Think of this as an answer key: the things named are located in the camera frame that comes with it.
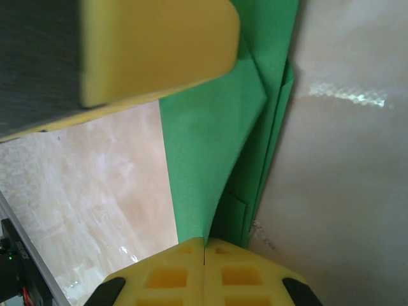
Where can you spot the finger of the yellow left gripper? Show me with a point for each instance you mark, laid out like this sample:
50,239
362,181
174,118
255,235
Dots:
153,48

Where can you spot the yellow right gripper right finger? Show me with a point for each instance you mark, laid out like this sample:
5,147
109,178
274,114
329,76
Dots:
242,274

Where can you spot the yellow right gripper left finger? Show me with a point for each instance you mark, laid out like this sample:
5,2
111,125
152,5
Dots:
172,274

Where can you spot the green paper sheet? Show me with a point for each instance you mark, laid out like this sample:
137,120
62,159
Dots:
207,127

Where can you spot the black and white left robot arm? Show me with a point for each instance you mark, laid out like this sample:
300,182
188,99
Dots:
16,264

